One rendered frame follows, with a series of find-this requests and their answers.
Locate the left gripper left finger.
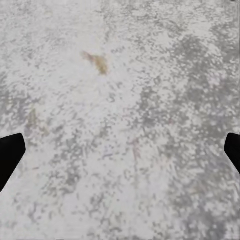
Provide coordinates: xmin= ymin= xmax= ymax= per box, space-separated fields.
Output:
xmin=0 ymin=133 xmax=26 ymax=193

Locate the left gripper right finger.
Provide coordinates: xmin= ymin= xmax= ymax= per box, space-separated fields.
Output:
xmin=224 ymin=132 xmax=240 ymax=173

